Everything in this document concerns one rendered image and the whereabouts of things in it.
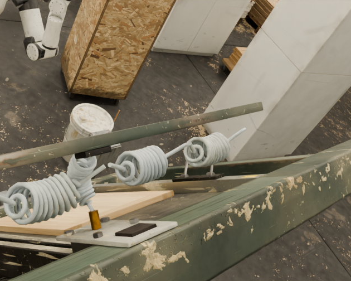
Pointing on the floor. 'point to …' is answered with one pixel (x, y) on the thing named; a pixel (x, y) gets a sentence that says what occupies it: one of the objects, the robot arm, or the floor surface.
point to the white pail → (87, 122)
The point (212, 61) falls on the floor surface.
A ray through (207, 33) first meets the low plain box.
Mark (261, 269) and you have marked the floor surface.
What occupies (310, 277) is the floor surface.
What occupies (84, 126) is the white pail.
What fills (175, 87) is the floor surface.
